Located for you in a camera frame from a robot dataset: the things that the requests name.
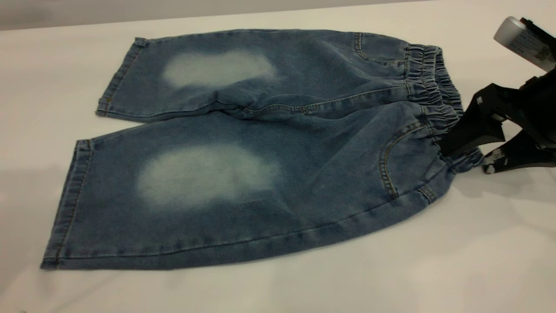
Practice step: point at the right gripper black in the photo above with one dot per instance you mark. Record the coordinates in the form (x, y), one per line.
(532, 108)

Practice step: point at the blue denim pants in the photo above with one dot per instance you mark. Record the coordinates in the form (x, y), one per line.
(304, 152)

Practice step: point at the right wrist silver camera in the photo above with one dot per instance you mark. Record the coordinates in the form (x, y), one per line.
(521, 41)

